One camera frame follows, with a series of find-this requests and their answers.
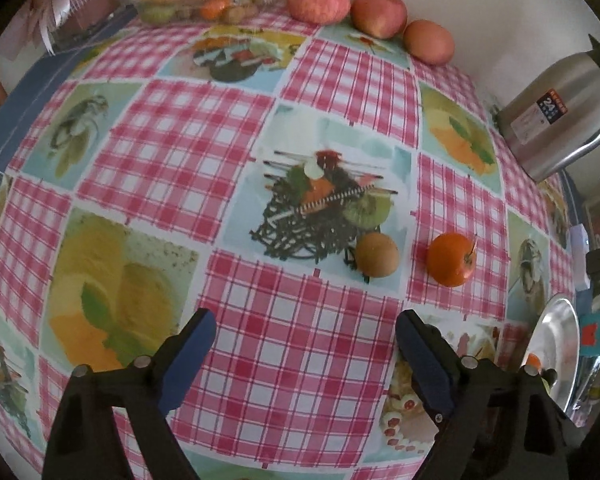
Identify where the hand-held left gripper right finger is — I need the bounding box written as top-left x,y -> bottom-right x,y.
396,309 -> 581,480

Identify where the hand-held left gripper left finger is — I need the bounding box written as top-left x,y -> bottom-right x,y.
41,308 -> 218,480

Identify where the brown kiwi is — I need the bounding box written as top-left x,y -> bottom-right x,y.
355,232 -> 400,277

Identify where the stainless steel bowl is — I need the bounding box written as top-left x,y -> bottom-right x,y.
524,292 -> 581,413

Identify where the pink checkered tablecloth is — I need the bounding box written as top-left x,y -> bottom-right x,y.
0,0 -> 581,480

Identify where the teal plastic box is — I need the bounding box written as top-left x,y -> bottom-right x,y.
577,307 -> 600,358

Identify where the white power strip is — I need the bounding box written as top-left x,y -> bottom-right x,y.
567,225 -> 591,256

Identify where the stainless steel kettle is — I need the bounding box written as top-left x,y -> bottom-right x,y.
495,35 -> 600,183

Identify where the red apple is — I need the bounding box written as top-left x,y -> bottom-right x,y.
403,20 -> 456,66
351,0 -> 408,40
286,0 -> 352,25

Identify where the clear plastic fruit container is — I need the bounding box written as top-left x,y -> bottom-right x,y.
137,0 -> 281,26

